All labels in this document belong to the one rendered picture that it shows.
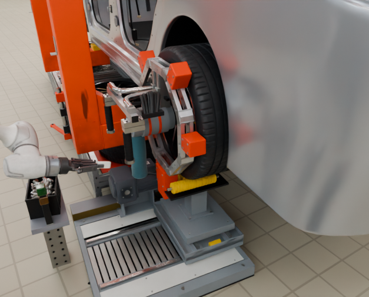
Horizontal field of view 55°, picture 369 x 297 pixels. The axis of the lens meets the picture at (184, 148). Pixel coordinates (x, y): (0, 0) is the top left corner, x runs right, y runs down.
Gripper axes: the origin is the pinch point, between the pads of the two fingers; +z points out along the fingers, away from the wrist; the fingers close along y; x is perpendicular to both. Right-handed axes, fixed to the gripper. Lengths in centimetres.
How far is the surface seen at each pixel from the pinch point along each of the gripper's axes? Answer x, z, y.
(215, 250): 42, 62, -23
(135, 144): -6.2, 20.3, 11.3
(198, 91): -44, 25, -25
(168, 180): 7.7, 35.0, -3.7
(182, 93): -41, 22, -19
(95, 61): -14, 72, 235
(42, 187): 11.4, -25.2, 2.6
